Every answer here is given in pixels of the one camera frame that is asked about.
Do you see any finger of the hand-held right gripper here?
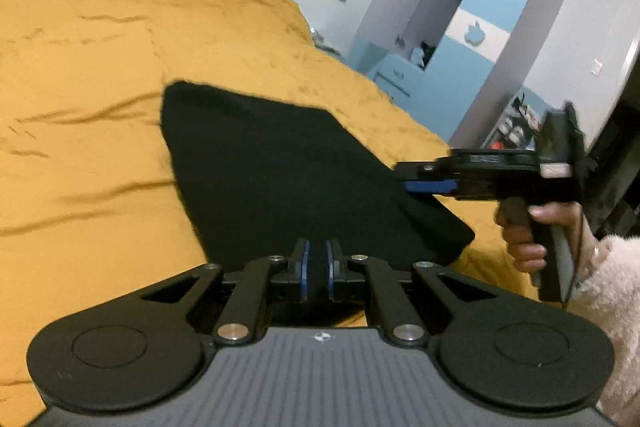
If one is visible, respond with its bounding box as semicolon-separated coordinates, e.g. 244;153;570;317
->
394;161;458;196

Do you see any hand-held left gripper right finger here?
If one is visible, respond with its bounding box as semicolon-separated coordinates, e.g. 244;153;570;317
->
326;239;493;345

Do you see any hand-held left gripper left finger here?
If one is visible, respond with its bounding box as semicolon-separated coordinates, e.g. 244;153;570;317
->
141;238;312;344

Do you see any black garment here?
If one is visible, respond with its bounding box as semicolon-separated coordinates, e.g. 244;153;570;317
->
159;79;476;304

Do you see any person's right hand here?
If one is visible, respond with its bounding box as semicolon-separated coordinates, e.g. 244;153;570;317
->
497;202;587;275

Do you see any light blue nightstand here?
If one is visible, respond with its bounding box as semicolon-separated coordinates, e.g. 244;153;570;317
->
372;57;427;102

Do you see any dark furniture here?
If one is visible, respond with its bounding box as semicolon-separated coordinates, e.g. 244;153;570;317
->
582;37;640;239

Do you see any blue and white wardrobe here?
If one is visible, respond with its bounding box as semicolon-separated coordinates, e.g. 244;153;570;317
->
350;0;573;148

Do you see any yellow bed blanket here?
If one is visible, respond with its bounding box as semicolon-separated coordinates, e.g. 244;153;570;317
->
0;0;541;418

